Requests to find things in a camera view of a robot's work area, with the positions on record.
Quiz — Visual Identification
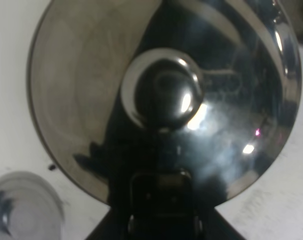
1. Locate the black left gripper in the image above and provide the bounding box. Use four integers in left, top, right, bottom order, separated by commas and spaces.
87, 171, 243, 240

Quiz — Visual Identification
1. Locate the stainless steel teapot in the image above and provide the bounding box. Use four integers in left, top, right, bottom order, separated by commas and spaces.
27, 0, 302, 207

